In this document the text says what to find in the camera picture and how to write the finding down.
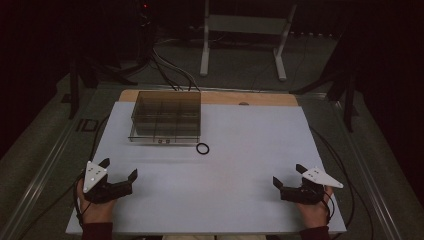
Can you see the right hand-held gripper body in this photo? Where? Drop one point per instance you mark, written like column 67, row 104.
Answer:
column 320, row 178

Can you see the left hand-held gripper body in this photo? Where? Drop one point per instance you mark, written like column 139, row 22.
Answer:
column 96, row 176

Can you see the person's left hand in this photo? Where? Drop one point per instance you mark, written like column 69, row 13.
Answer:
column 96, row 211

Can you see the person's right hand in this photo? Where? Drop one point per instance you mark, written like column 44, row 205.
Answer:
column 313, row 215

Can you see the clear plastic compartment box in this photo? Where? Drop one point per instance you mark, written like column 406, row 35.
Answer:
column 166, row 116

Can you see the black tripod stand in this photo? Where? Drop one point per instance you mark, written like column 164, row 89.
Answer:
column 348, row 100
column 74, row 90

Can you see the dark equipment tower red light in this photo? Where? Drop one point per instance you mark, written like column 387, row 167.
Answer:
column 145, row 26

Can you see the white metal stand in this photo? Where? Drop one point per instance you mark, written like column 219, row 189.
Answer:
column 245, row 25

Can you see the black rectangular floor frame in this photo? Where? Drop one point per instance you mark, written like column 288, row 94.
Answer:
column 83, row 125

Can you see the metal floor rail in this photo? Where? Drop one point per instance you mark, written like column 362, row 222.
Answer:
column 36, row 180
column 370, row 186

